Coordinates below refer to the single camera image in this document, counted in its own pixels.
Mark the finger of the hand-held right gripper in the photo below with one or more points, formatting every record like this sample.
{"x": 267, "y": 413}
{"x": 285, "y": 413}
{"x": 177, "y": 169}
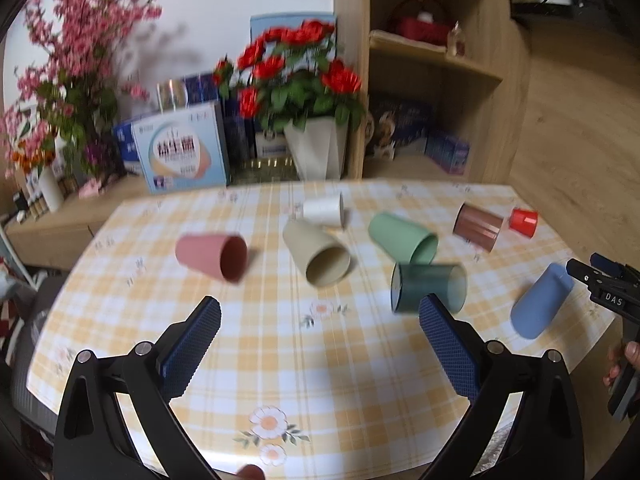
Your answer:
{"x": 582, "y": 271}
{"x": 606, "y": 262}

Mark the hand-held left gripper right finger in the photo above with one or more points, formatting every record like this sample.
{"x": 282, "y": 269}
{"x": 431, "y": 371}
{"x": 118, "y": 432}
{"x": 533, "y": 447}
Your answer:
{"x": 450, "y": 350}

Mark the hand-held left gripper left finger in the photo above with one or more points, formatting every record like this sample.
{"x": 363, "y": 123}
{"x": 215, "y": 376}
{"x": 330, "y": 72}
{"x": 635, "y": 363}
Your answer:
{"x": 192, "y": 345}

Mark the blue cup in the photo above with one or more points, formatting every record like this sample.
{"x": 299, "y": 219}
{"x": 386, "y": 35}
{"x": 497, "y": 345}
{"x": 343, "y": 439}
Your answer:
{"x": 542, "y": 300}

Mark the dark green translucent cup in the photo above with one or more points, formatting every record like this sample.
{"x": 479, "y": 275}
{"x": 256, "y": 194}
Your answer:
{"x": 430, "y": 285}

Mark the small red cup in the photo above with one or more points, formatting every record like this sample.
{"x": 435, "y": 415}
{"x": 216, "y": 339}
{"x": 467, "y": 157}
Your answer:
{"x": 523, "y": 221}

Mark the pink cup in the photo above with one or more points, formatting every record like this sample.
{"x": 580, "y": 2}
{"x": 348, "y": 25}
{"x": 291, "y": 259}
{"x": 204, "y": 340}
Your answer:
{"x": 205, "y": 255}

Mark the brown cup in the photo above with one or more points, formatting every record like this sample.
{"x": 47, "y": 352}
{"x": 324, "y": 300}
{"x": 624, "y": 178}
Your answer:
{"x": 477, "y": 225}

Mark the light green cup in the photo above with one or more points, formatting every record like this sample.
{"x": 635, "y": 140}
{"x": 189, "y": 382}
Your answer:
{"x": 395, "y": 232}

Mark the beige cup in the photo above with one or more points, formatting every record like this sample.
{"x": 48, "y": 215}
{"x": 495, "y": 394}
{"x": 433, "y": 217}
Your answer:
{"x": 310, "y": 247}

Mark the white cup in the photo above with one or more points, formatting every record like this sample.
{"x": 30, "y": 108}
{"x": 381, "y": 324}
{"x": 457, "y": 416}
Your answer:
{"x": 322, "y": 208}

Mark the person's right hand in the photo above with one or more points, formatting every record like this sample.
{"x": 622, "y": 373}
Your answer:
{"x": 632, "y": 355}

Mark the yellow checkered tablecloth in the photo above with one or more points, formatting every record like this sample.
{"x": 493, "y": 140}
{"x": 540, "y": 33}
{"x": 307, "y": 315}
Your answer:
{"x": 310, "y": 360}

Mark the black chair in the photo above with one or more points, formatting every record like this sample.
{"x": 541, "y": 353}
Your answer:
{"x": 35, "y": 340}

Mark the low wooden cabinet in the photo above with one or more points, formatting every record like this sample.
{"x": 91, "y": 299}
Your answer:
{"x": 55, "y": 235}

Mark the small blue box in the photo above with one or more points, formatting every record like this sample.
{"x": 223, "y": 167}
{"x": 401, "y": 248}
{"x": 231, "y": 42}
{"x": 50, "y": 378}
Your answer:
{"x": 448, "y": 152}

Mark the light blue printed box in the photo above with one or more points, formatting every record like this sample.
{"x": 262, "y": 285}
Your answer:
{"x": 182, "y": 152}

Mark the wooden shelf unit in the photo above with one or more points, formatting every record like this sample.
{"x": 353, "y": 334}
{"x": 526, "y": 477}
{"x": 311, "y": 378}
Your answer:
{"x": 480, "y": 100}

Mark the blue and white box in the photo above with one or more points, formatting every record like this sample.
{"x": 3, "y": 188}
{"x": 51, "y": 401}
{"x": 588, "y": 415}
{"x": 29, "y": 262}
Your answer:
{"x": 125, "y": 147}

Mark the white vase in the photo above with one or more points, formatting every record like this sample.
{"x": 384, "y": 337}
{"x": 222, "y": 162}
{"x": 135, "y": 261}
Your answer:
{"x": 51, "y": 190}

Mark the dark blue box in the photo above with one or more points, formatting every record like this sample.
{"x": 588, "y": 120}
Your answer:
{"x": 235, "y": 130}

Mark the blue printed gift box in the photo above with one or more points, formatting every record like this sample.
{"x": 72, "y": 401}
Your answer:
{"x": 400, "y": 127}

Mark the white angular flower pot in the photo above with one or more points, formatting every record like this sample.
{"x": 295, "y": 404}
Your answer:
{"x": 317, "y": 147}

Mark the silver can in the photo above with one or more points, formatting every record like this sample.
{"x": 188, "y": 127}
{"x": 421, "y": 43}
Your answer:
{"x": 172, "y": 95}

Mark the small glass bottle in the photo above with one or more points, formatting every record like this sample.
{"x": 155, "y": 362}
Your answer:
{"x": 455, "y": 42}

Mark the red rose bouquet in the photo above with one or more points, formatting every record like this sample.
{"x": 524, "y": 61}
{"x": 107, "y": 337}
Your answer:
{"x": 295, "y": 80}

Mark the red basket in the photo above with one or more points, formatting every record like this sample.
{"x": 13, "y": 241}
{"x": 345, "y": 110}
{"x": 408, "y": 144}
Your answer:
{"x": 417, "y": 27}

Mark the pink blossom branches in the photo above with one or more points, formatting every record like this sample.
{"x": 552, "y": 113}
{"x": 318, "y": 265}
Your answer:
{"x": 75, "y": 60}

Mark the tall pale blue box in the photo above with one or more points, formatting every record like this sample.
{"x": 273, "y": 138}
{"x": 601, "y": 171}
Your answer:
{"x": 265, "y": 25}

